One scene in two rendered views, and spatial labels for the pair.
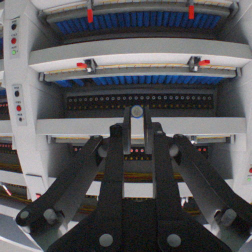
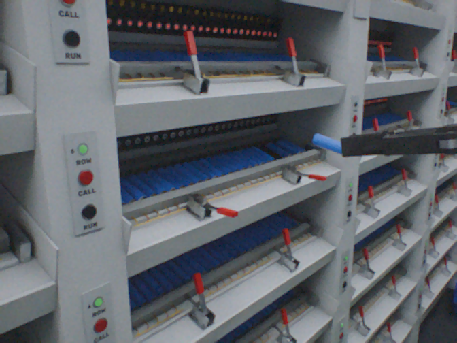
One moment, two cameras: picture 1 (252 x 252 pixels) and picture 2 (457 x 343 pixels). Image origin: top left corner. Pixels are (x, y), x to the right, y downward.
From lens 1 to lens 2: 0.61 m
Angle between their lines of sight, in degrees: 50
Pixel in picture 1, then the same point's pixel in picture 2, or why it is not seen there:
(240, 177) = not seen: outside the picture
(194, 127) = (203, 109)
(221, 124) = (162, 118)
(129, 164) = not seen: outside the picture
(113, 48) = (279, 201)
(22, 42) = (343, 197)
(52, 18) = (305, 229)
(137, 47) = (262, 207)
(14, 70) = (351, 164)
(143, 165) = not seen: outside the picture
